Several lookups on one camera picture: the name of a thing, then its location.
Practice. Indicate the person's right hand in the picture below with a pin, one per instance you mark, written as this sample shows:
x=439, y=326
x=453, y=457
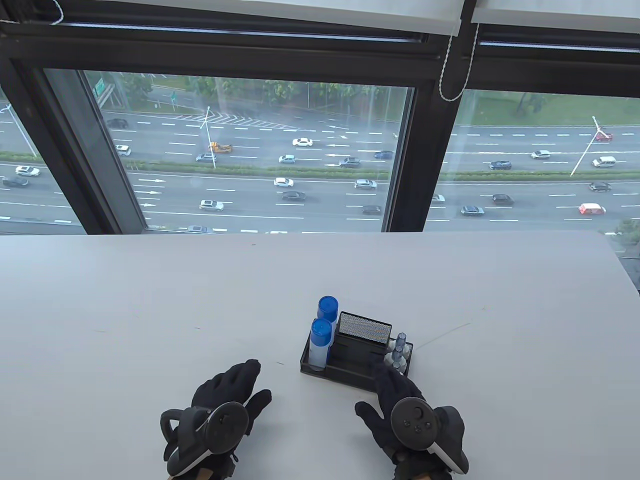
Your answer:
x=395, y=385

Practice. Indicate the person's left hand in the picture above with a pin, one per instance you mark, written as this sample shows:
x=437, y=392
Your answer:
x=230, y=382

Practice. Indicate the clear tall glue bottle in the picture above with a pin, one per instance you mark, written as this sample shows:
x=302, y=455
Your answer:
x=318, y=356

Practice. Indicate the blue bottle cap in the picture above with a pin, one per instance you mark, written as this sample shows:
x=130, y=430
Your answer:
x=327, y=306
x=321, y=331

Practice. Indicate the person's left forearm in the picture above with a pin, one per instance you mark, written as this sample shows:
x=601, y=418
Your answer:
x=205, y=474

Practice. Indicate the black left hand controller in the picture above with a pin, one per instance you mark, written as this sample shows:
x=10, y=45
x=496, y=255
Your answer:
x=227, y=425

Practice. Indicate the black mesh desk organizer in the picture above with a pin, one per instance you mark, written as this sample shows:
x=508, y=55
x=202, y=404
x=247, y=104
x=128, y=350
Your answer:
x=350, y=357

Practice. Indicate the wide white roller blind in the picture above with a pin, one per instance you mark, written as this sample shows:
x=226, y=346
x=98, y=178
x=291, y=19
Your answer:
x=250, y=10

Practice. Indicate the narrow white roller blind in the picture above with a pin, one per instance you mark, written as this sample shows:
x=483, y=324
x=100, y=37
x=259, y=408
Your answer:
x=550, y=10

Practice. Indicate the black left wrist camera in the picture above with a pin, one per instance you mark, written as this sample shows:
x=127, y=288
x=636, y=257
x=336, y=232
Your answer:
x=227, y=467

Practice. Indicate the black window frame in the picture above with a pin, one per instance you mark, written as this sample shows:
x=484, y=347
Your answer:
x=425, y=150

